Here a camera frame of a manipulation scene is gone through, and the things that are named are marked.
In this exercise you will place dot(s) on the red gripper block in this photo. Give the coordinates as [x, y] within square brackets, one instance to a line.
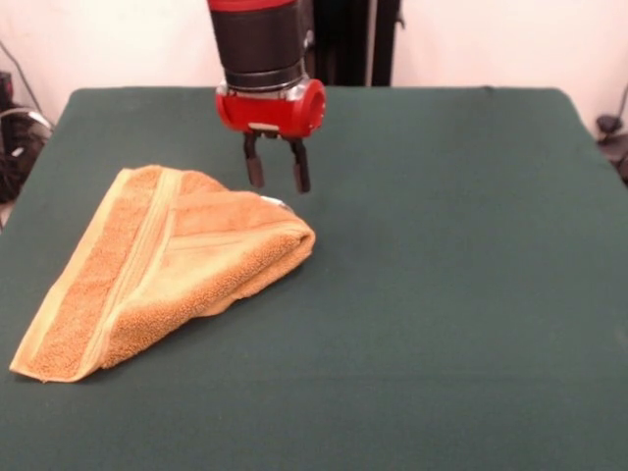
[275, 113]

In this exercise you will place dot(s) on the tan terry towel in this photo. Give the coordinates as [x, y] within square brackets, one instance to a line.
[172, 270]

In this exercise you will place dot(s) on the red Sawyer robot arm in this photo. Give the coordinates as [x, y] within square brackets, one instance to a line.
[260, 39]

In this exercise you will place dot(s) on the dark stand base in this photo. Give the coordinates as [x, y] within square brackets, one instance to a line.
[19, 157]
[608, 123]

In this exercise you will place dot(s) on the dark green table cloth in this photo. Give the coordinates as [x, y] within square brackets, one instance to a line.
[490, 319]

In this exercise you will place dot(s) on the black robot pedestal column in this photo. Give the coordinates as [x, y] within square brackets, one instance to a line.
[363, 44]

